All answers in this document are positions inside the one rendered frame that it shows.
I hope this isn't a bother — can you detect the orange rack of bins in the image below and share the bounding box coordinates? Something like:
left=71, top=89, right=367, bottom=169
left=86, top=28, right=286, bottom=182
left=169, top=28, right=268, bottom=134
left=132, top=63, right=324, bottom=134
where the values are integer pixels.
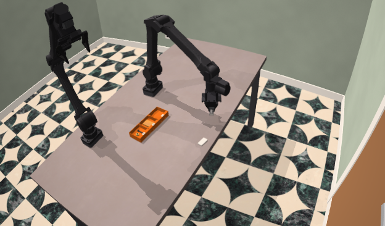
left=129, top=107, right=169, bottom=143

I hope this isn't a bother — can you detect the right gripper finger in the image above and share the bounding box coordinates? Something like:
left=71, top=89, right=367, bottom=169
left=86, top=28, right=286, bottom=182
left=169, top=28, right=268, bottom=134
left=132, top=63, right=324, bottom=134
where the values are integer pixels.
left=56, top=45, right=69, bottom=64
left=82, top=31, right=90, bottom=52

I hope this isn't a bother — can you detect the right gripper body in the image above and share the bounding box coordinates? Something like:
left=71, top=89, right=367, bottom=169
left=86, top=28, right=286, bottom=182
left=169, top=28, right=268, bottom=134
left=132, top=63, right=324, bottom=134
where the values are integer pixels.
left=57, top=29, right=86, bottom=51

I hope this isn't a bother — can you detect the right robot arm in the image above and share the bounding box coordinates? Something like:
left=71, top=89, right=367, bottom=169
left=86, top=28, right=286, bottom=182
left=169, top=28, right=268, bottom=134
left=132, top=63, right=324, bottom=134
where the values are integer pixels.
left=45, top=2, right=102, bottom=145

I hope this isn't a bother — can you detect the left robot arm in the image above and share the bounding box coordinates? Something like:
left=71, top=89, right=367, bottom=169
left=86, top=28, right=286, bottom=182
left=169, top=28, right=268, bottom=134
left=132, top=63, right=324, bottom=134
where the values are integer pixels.
left=143, top=15, right=231, bottom=109

